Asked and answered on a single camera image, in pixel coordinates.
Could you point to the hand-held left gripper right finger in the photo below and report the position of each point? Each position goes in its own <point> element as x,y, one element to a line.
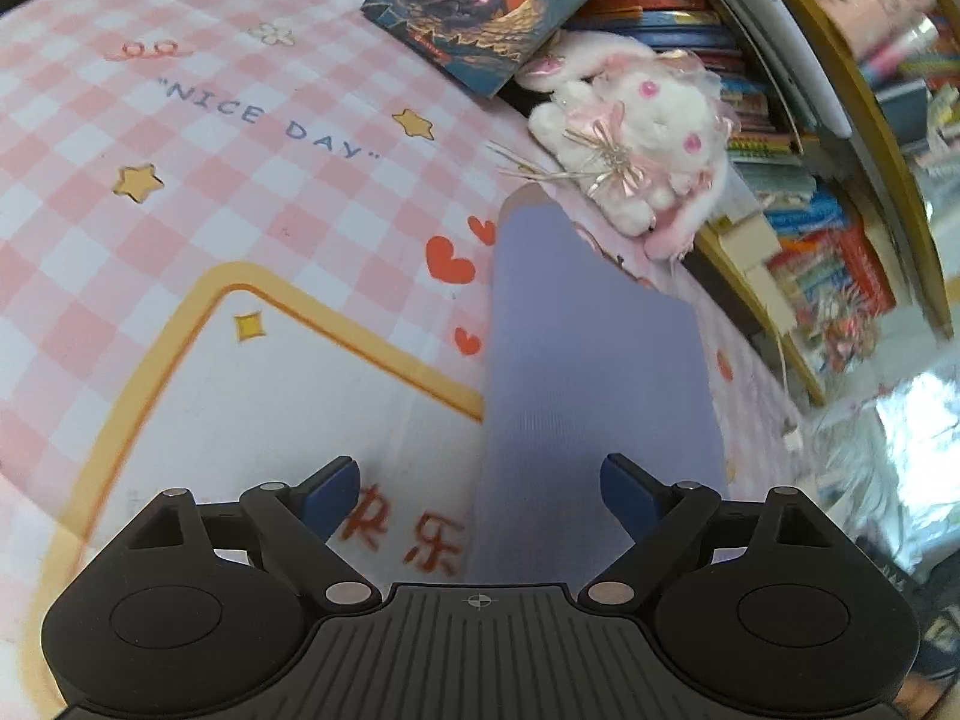
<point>630,495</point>

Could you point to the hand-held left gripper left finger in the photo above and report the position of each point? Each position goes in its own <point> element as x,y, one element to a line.
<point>334,499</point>

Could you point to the pink and purple knit garment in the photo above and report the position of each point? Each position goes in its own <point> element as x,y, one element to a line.
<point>592,390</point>

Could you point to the white charger plug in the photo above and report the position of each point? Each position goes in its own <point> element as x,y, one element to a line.
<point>793,439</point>

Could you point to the cream box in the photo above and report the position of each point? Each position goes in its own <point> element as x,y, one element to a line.
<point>754,262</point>

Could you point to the pink flower bouquet ornament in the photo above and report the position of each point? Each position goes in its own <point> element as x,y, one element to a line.
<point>851,341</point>

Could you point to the silver foil cover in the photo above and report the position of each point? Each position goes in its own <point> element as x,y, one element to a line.
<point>900,465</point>

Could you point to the pink checkered desk mat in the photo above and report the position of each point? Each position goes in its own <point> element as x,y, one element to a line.
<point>247,202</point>

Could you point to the red boxed book set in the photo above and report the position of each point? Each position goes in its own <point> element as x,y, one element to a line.
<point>847,270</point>

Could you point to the white pink plush bunny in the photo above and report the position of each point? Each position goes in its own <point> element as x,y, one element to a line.
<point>645,112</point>

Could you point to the white wooden bookshelf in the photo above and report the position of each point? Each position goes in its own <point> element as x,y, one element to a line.
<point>904,187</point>

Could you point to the white tablet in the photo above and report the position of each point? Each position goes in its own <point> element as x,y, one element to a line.
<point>780,45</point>

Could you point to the row of colourful books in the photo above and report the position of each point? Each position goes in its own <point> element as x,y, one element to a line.
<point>675,22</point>

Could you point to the dragon cover novel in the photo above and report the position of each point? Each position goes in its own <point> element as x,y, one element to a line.
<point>487,0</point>

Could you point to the pink instant camera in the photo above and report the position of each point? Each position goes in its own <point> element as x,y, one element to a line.
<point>870,4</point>

